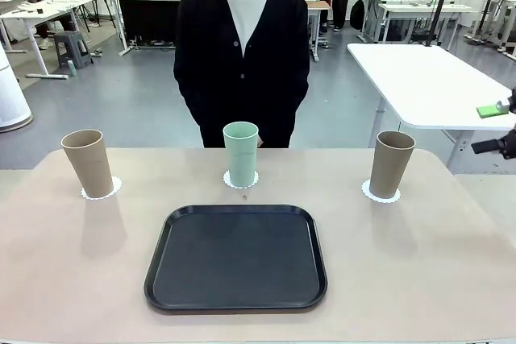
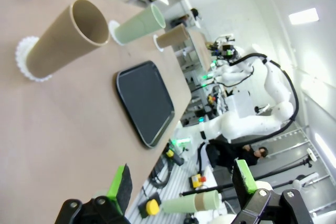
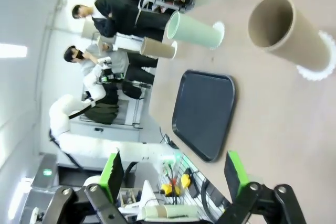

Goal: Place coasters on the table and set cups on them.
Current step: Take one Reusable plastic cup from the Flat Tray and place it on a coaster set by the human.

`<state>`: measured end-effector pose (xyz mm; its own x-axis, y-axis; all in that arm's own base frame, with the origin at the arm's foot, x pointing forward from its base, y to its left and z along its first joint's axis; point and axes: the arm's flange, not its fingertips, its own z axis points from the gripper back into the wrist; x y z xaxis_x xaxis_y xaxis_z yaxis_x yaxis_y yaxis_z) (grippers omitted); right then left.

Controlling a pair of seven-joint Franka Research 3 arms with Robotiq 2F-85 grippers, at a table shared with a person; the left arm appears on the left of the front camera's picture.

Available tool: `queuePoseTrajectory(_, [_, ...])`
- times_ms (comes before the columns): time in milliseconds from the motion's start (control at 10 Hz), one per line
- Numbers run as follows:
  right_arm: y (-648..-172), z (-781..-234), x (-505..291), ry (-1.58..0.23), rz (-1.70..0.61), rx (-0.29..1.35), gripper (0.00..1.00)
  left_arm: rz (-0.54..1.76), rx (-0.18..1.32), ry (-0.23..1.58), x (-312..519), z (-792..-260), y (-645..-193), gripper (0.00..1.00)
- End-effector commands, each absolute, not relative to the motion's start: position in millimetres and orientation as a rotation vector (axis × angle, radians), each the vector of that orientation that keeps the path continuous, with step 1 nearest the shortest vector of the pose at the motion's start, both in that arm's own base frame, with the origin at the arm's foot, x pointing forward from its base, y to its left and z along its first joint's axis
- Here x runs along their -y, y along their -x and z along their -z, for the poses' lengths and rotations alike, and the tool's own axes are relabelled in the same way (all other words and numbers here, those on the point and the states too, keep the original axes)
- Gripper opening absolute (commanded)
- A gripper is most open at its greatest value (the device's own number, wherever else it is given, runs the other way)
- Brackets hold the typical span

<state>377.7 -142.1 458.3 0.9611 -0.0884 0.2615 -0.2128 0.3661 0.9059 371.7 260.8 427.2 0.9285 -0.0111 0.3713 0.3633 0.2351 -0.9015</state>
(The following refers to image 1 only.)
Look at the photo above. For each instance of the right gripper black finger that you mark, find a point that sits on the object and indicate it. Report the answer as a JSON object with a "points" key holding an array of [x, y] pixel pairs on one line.
{"points": [[489, 110], [489, 146]]}

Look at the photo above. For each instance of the beige tall cup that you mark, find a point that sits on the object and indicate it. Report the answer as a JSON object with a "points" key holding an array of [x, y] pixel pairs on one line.
{"points": [[90, 167], [391, 167]]}

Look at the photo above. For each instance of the white scalloped paper coaster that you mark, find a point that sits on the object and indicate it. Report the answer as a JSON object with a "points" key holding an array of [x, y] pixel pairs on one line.
{"points": [[117, 187], [366, 190], [227, 182]]}

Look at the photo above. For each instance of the mint green tall cup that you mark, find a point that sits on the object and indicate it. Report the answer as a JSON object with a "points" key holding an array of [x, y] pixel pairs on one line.
{"points": [[241, 154]]}

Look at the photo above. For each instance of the person's right forearm black sleeve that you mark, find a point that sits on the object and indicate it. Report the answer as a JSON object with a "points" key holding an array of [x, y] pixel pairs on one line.
{"points": [[197, 110]]}

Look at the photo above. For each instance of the person's left forearm black sleeve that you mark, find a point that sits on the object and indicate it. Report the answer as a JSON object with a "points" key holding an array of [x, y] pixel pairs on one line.
{"points": [[286, 110]]}

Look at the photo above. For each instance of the person's left hand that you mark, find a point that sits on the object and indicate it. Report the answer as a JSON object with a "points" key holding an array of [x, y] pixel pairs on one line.
{"points": [[260, 142]]}

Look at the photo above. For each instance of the white desk with robot gear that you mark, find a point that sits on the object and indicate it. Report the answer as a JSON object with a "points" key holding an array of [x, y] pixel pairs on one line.
{"points": [[493, 9]]}

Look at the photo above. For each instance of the black tripod stand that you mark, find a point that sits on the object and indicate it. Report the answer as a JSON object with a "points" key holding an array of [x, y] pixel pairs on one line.
{"points": [[441, 1]]}

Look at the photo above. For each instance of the long white lab desk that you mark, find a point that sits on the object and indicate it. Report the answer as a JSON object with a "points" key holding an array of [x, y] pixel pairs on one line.
{"points": [[419, 9]]}

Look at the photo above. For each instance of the black backpack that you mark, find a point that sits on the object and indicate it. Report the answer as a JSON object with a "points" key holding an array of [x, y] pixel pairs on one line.
{"points": [[357, 15]]}

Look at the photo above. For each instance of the wood top desk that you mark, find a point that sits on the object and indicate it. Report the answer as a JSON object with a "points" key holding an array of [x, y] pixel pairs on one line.
{"points": [[318, 5]]}

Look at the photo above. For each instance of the black plastic tray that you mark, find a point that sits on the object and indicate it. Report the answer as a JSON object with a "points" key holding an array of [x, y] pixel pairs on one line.
{"points": [[238, 259]]}

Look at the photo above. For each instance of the person in black cardigan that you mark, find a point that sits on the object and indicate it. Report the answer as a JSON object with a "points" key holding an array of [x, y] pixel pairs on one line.
{"points": [[209, 46]]}

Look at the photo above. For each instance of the table with black skirt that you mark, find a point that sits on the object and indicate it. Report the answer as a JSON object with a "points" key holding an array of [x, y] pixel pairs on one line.
{"points": [[149, 13]]}

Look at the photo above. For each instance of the small green bottle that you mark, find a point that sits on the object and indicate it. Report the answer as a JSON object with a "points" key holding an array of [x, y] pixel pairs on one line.
{"points": [[71, 68]]}

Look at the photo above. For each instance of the grey plastic stool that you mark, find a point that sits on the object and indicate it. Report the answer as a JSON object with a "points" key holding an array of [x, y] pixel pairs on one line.
{"points": [[72, 48]]}

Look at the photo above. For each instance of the white desk with white legs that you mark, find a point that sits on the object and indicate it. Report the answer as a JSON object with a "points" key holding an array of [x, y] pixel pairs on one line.
{"points": [[44, 11]]}

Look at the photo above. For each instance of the white cylindrical air purifier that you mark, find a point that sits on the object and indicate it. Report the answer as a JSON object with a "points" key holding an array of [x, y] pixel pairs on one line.
{"points": [[12, 94]]}

